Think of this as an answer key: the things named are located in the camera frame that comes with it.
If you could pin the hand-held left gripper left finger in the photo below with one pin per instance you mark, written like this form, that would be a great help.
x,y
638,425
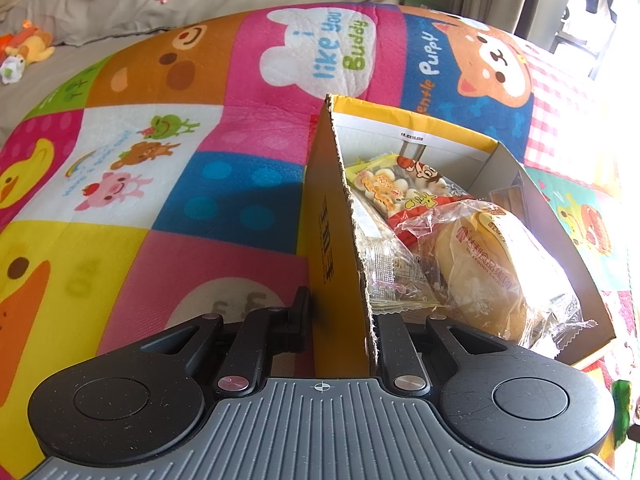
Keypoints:
x,y
300,322

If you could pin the large bun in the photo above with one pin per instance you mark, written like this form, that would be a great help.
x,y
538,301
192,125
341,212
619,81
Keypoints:
x,y
480,270

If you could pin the red cartoon snack packet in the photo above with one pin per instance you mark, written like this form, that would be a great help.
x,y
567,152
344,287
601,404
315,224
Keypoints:
x,y
400,190

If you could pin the colourful cartoon printed mat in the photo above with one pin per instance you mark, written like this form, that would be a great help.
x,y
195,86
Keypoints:
x,y
240,180

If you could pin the green box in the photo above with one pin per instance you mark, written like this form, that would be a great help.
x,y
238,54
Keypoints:
x,y
417,0

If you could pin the crinkled clear packet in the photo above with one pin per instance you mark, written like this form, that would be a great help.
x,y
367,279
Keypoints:
x,y
390,265

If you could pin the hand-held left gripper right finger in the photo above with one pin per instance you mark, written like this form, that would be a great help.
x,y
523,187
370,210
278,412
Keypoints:
x,y
392,340

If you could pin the green toy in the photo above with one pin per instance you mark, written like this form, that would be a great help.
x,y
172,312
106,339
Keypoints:
x,y
625,405

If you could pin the orange plush toy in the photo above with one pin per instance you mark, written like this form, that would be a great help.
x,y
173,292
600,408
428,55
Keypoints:
x,y
32,42

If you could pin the small white toy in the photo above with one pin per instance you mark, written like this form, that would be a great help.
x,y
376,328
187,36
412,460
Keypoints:
x,y
11,69

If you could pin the dark furniture frame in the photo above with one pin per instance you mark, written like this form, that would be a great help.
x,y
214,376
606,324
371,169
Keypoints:
x,y
582,15

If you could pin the yellow cardboard box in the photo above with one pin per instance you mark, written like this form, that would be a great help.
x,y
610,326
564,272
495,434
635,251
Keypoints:
x,y
332,240

